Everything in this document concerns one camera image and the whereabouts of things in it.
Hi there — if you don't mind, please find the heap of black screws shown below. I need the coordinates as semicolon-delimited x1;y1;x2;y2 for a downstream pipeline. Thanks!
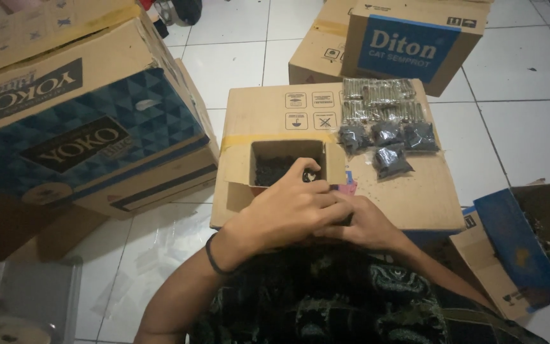
254;155;304;187

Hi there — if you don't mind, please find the person's left hand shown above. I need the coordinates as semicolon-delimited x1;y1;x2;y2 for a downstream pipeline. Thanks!
222;158;356;269

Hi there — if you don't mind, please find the flat cardboard box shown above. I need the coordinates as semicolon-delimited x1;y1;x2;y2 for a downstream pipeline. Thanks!
209;79;467;235

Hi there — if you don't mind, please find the clear plastic container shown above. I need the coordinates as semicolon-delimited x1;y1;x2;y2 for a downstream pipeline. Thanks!
0;258;84;344

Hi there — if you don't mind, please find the black screw packet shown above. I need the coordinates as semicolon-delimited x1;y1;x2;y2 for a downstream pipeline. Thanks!
337;124;374;155
402;121;441;153
371;120;404;147
372;143;415;180

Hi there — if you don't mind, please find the pile of silver screw packets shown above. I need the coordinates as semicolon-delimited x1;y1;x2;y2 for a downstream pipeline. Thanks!
341;77;427;124

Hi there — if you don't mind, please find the person's right hand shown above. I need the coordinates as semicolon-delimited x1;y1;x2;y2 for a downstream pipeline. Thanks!
314;193;412;255

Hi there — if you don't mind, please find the cardboard box with blue label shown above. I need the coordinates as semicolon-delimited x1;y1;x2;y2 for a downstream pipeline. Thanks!
341;0;494;97

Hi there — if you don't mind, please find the plain brown cardboard box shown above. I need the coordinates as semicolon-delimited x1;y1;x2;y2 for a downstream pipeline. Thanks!
288;0;358;86

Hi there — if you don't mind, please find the flattened brown cardboard sheet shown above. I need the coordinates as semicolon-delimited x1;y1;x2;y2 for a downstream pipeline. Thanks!
0;189;109;269

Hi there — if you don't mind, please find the large blue patterned cardboard box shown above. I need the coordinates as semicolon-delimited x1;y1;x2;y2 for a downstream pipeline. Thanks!
0;10;220;220

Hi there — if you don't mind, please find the black wristband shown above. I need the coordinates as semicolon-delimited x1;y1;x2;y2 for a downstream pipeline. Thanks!
205;232;232;276

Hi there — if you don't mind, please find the dark patterned shirt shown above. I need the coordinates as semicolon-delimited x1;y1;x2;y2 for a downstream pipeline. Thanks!
189;243;550;344

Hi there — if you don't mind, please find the black shoe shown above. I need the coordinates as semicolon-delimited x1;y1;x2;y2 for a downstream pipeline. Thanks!
154;0;203;27

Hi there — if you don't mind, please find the small open cardboard box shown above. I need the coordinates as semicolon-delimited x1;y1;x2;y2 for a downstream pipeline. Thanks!
222;139;348;188

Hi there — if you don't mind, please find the open blue cardboard box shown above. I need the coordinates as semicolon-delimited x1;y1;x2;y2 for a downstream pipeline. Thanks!
449;179;550;321

